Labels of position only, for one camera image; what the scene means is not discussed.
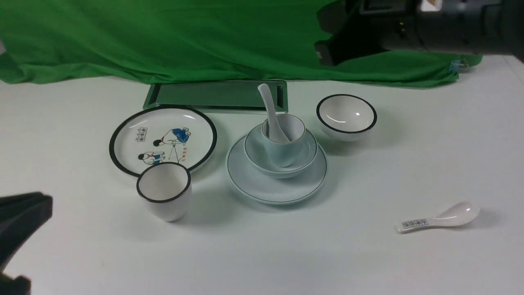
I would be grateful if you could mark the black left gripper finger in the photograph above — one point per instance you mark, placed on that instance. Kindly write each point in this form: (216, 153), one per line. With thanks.
(20, 217)
(14, 286)

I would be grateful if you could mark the pale blue bowl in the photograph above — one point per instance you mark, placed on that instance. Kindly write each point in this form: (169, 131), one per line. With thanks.
(261, 161)

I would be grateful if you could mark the plain white spoon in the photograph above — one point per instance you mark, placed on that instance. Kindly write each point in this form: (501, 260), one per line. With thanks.
(274, 131)

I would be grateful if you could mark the pale blue cup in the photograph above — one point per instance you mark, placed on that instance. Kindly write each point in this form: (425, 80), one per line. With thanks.
(281, 153)

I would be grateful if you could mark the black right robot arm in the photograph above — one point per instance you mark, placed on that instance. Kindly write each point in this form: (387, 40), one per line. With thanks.
(360, 28)

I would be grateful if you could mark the black-rimmed white cup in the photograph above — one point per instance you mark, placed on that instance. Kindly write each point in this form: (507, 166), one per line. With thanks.
(166, 189)

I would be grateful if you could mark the illustrated black-rimmed plate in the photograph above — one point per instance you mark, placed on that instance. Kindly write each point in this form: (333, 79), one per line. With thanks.
(160, 135)

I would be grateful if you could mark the green backdrop cloth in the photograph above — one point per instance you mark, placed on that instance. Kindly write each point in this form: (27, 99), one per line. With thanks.
(171, 41)

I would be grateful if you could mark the pale blue plate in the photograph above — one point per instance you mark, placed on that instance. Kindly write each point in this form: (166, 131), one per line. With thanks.
(264, 189)

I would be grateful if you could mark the black-rimmed white bowl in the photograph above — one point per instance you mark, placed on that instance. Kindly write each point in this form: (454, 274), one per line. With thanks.
(346, 118)

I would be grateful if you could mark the white spoon with pattern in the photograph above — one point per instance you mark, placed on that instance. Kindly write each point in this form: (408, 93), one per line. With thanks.
(457, 215)

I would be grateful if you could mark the blue binder clip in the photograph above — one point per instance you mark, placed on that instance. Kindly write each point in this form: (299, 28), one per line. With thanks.
(458, 66)

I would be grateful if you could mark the metal cable grommet tray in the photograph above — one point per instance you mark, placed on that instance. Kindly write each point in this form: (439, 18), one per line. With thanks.
(230, 96)

